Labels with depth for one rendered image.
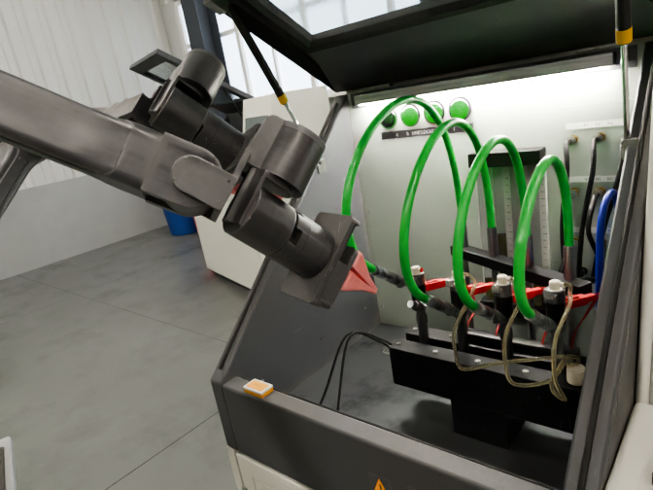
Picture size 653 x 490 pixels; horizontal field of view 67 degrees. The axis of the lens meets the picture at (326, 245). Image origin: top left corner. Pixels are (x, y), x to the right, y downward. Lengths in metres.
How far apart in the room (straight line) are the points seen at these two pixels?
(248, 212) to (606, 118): 0.73
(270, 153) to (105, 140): 0.15
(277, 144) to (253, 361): 0.65
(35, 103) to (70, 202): 6.95
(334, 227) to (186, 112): 0.24
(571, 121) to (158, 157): 0.78
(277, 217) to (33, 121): 0.22
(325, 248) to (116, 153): 0.22
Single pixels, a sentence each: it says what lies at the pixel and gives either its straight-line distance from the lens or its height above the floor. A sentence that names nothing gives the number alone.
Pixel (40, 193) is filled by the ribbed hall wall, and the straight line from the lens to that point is 7.33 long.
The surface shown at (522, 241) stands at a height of 1.24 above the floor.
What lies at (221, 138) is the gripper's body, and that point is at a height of 1.42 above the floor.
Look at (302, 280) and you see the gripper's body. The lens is 0.54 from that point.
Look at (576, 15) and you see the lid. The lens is 0.98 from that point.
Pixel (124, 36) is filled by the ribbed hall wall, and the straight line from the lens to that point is 8.17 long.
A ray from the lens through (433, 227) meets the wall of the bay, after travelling 1.21.
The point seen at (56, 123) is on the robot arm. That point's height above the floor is 1.46.
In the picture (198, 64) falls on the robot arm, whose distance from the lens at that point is 0.69.
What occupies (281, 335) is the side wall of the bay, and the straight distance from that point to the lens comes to 1.11.
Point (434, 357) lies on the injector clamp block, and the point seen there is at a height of 0.98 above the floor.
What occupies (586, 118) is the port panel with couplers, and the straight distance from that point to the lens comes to 1.04.
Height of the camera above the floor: 1.45
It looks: 16 degrees down
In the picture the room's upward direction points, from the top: 10 degrees counter-clockwise
